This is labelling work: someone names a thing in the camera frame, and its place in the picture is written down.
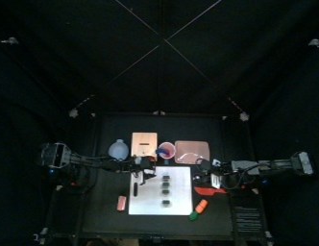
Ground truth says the orange toy carrot green top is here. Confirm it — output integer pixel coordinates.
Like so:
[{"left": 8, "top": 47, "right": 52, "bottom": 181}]
[{"left": 187, "top": 199, "right": 209, "bottom": 222}]

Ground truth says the red plastic cup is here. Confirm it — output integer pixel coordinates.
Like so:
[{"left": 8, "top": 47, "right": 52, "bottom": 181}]
[{"left": 157, "top": 141, "right": 177, "bottom": 160}]

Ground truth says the grey vertical frame pole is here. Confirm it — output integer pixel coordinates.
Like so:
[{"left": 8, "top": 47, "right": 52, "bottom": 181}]
[{"left": 157, "top": 0, "right": 165, "bottom": 113}]

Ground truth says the wooden box with red drawer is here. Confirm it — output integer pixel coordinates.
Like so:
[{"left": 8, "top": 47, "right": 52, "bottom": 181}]
[{"left": 130, "top": 132, "right": 159, "bottom": 159}]

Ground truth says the brown wooden plate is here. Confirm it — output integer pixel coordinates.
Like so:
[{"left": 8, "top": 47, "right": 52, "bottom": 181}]
[{"left": 174, "top": 139, "right": 210, "bottom": 165}]

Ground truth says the pink toy block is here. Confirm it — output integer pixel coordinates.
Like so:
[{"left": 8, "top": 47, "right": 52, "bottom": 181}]
[{"left": 115, "top": 195, "right": 127, "bottom": 212}]

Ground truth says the white cutting board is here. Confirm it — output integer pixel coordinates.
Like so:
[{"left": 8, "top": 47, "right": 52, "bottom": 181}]
[{"left": 127, "top": 165, "right": 194, "bottom": 216}]

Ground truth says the thin diagonal brace wire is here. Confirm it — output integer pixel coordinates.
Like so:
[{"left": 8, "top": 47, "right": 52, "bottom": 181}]
[
  {"left": 75, "top": 0, "right": 222, "bottom": 109},
  {"left": 114, "top": 0, "right": 245, "bottom": 113}
]

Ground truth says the white printed label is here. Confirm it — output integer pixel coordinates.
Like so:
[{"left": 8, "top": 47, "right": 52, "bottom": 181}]
[{"left": 233, "top": 205, "right": 264, "bottom": 237}]

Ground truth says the pale grey bowl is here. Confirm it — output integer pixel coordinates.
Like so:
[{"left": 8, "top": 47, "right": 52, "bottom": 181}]
[{"left": 107, "top": 138, "right": 130, "bottom": 161}]

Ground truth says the red toy knife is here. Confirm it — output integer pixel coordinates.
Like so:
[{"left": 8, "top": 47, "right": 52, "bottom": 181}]
[{"left": 193, "top": 186, "right": 227, "bottom": 196}]

